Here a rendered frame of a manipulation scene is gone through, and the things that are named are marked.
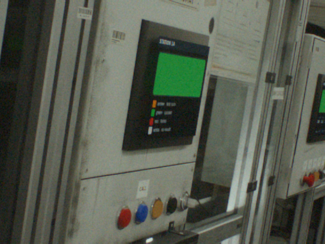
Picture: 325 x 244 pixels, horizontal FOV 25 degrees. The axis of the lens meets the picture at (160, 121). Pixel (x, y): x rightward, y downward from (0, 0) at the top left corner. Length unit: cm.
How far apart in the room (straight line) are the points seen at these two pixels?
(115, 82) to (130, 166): 16
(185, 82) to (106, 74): 23
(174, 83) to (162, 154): 14
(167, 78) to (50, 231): 32
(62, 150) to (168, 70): 26
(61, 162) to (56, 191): 4
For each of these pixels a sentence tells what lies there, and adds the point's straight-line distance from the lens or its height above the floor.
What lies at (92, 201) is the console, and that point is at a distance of 109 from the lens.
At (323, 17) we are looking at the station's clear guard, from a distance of 229.
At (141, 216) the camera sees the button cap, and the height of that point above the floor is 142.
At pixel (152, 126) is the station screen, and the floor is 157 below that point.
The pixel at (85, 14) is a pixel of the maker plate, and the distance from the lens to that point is 100.
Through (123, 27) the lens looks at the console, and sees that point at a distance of 108.
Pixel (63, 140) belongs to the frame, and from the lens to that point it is 101.
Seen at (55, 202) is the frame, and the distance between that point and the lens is 103.
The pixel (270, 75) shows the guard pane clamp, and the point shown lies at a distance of 179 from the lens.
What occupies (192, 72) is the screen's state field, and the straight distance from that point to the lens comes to 127.
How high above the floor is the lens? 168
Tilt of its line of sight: 5 degrees down
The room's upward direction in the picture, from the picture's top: 9 degrees clockwise
